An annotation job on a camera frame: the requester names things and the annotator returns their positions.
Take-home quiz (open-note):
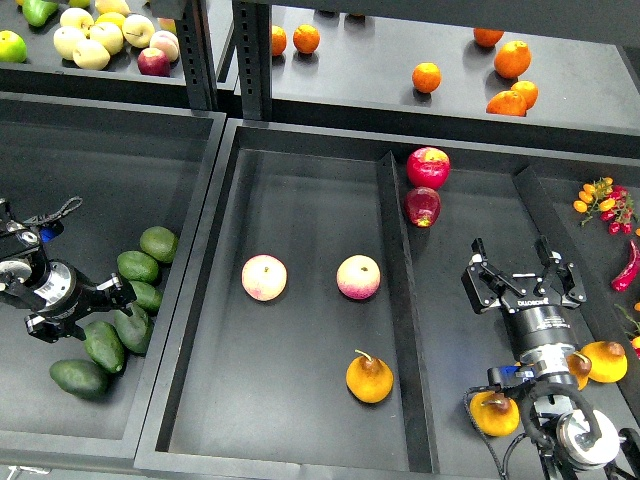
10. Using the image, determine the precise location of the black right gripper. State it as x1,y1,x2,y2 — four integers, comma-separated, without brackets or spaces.
461,235,586,353

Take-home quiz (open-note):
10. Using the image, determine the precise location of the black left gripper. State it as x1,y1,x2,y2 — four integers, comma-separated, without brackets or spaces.
25,261,137,343

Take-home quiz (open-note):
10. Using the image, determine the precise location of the dark green avocado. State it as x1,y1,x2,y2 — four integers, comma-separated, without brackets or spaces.
114,302,153,355

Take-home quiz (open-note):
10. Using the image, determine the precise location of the orange yellow pear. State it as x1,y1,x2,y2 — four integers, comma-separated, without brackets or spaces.
345,349,394,404

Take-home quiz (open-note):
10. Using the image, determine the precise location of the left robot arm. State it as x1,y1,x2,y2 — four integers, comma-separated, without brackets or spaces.
1,196,137,343

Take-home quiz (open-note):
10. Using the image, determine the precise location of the green avocado top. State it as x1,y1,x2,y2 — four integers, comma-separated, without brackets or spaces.
139,226,179,264

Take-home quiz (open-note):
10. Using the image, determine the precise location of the yellow pear hidden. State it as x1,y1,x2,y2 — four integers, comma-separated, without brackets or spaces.
567,352,592,390

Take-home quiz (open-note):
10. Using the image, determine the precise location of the yellow pear bottom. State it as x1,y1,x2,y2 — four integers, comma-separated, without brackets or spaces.
470,392,520,437

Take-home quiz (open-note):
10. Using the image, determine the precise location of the red chili pepper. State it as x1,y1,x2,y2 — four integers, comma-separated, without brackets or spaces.
610,240,639,292

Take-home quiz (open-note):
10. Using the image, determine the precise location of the cherry tomato bunch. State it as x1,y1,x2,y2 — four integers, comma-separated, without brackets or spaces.
572,177,639,235

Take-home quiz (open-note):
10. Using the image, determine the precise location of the bright red apple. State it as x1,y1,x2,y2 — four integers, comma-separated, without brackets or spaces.
406,147,451,190

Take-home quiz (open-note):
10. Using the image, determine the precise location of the orange front right shelf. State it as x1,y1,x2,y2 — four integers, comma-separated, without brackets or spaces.
486,90,527,116

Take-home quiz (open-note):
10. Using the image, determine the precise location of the pink apple right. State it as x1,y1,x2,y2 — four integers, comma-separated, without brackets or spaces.
336,254,381,300

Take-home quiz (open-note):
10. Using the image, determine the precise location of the pink apple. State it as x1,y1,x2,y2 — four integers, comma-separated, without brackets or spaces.
336,254,381,300
241,254,287,302

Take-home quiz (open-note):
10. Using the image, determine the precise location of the black left tray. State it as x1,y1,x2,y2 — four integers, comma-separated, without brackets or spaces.
1,93,226,468

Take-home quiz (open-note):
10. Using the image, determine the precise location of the black tray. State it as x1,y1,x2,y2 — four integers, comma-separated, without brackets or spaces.
1,93,226,468
135,120,639,479

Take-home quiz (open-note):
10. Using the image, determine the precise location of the small orange right shelf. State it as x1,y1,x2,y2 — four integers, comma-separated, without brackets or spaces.
510,80,539,110

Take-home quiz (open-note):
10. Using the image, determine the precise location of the pink apple left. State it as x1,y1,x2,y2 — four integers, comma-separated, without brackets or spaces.
241,254,287,302

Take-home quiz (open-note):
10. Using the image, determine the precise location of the large orange on shelf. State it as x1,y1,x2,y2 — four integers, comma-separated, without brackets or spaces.
494,40,532,79

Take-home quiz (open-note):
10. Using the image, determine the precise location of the orange on shelf middle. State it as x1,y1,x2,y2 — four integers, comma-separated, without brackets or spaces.
412,62,442,94

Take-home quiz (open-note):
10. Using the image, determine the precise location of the black middle tray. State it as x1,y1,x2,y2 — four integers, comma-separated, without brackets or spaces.
135,120,639,479

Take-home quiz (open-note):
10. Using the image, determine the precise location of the orange on shelf top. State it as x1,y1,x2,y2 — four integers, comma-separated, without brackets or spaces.
473,28,504,48

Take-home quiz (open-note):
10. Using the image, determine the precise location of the dark red shelf apple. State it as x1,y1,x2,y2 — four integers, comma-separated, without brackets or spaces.
137,47,171,77

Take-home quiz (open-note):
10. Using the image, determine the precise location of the green apple on shelf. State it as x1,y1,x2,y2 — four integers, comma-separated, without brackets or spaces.
0,30,28,63

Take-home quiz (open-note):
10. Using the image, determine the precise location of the pink peach on shelf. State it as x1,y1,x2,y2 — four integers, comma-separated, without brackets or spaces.
149,30,180,62

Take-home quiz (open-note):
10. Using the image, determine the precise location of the green pepper on shelf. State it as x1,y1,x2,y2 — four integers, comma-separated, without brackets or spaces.
22,0,59,28

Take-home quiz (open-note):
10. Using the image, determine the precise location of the orange on shelf left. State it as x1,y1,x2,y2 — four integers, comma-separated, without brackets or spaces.
271,25,287,57

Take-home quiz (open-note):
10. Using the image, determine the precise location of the black shelf post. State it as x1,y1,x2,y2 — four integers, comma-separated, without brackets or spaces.
232,1,272,121

